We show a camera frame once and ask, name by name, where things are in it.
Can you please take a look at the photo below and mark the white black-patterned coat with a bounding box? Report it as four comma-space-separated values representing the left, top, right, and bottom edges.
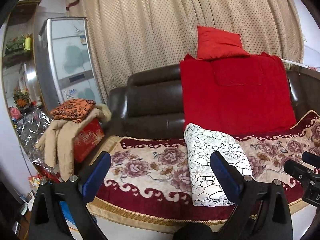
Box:
184, 123, 252, 207

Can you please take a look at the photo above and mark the beige coat on box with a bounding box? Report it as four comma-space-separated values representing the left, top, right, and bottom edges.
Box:
34, 104, 112, 181

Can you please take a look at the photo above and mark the red gift box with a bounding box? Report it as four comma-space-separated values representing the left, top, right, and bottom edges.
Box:
73, 118, 105, 163

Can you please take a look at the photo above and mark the silver foil bag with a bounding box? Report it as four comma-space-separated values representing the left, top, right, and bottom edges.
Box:
16, 107, 54, 173

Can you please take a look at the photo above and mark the floral red beige blanket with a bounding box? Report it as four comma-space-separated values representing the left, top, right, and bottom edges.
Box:
87, 111, 319, 233

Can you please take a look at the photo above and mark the red quilt on sofa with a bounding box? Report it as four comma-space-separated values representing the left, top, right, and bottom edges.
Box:
180, 53, 296, 135

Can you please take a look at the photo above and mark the orange black patterned cloth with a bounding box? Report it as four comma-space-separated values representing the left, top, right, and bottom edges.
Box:
50, 99, 96, 123

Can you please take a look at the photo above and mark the flower pot decoration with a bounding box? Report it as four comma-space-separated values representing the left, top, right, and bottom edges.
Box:
13, 88, 33, 113

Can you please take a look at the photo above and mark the dark brown leather sofa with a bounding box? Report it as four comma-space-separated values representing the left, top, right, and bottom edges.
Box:
75, 63, 320, 173

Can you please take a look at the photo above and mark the silver refrigerator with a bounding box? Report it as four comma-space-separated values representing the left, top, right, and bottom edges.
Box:
36, 17, 104, 111

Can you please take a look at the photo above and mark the red pillow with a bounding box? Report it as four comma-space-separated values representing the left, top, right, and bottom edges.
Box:
197, 26, 249, 61

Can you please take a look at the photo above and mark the beige dotted curtain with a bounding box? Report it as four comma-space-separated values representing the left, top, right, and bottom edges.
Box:
66, 0, 304, 99

